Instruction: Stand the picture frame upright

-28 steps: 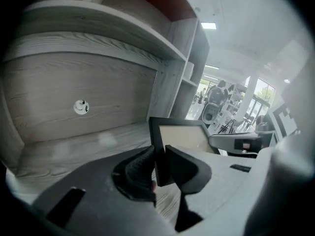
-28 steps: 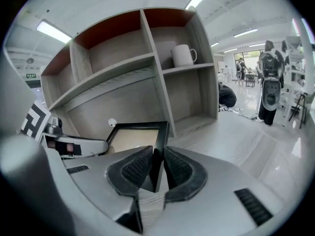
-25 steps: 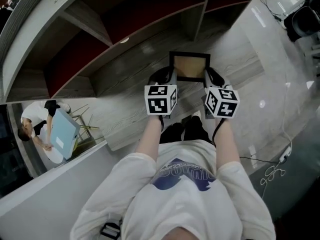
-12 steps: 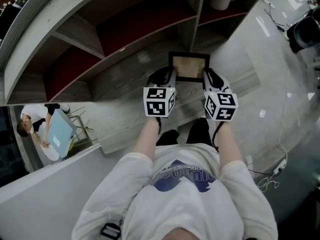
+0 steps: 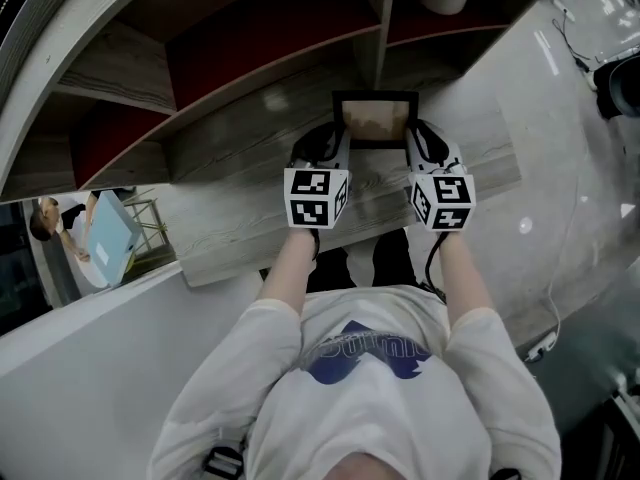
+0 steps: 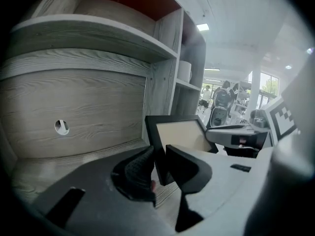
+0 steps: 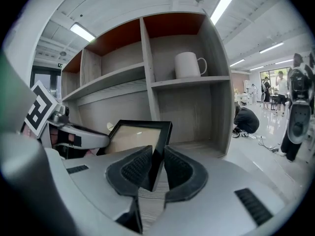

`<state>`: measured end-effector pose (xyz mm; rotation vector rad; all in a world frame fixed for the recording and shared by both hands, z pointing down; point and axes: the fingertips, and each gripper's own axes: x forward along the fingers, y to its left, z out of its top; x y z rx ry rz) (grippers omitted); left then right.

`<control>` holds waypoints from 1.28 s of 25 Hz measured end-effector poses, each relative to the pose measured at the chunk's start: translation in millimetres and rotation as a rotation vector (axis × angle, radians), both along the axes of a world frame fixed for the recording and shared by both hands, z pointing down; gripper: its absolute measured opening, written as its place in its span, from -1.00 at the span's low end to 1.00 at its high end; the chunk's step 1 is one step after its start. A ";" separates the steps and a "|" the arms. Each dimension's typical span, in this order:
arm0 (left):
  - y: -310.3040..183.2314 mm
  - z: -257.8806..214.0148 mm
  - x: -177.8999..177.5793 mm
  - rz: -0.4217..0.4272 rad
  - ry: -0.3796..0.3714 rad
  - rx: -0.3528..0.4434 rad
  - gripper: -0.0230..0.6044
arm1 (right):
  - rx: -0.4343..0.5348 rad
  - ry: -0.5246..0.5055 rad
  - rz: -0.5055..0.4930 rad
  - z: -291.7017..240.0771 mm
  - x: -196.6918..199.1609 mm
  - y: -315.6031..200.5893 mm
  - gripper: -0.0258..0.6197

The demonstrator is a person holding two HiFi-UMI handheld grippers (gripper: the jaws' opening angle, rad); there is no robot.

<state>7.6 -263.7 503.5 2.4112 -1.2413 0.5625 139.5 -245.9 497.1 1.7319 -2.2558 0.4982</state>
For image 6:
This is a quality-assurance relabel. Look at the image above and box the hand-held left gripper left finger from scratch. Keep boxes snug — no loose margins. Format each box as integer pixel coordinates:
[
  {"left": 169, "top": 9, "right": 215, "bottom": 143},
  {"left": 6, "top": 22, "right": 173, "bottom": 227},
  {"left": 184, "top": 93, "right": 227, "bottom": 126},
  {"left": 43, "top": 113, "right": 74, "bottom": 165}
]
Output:
[{"left": 31, "top": 145, "right": 178, "bottom": 236}]

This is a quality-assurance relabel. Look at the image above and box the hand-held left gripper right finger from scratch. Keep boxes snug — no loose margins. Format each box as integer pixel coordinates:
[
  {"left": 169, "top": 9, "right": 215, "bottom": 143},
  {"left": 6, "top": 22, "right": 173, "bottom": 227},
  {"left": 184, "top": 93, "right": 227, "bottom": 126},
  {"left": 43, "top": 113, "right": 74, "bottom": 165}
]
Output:
[{"left": 165, "top": 144, "right": 274, "bottom": 234}]

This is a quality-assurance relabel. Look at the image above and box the white metal shelf rack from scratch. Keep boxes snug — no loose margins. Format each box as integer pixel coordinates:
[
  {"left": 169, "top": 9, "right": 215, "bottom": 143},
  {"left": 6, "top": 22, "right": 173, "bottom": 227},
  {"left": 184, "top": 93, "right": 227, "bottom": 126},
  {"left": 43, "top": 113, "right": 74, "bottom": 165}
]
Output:
[{"left": 232, "top": 81, "right": 251, "bottom": 119}]

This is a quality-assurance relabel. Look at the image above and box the white mug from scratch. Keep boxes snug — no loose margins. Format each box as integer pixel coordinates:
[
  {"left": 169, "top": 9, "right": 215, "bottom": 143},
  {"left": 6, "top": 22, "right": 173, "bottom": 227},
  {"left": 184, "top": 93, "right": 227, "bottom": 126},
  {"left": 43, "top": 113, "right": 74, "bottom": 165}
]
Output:
[{"left": 177, "top": 60, "right": 193, "bottom": 84}]

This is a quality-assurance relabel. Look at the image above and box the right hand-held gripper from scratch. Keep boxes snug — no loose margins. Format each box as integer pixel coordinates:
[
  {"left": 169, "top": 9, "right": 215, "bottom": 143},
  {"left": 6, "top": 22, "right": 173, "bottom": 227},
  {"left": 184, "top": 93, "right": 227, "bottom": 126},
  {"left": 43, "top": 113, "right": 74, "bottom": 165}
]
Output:
[{"left": 205, "top": 97, "right": 299, "bottom": 149}]

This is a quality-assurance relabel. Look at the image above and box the dark framed picture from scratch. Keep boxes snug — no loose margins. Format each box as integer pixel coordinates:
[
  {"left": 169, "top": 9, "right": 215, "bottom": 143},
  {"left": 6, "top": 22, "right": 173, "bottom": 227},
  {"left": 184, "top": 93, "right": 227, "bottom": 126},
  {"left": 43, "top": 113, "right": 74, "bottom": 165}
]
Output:
[{"left": 144, "top": 114, "right": 219, "bottom": 186}]

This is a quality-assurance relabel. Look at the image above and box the glass window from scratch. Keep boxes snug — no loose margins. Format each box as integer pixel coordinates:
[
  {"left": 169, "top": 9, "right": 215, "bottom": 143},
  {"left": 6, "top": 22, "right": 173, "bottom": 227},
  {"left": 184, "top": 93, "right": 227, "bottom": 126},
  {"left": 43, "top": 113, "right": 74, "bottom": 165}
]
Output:
[{"left": 258, "top": 72, "right": 280, "bottom": 98}]

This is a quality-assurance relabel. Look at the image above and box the wooden desk shelf unit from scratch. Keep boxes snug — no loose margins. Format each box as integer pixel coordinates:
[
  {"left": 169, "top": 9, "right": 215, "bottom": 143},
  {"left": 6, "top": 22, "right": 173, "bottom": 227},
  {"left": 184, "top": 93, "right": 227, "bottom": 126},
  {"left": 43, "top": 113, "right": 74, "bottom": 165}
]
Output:
[{"left": 0, "top": 0, "right": 207, "bottom": 162}]

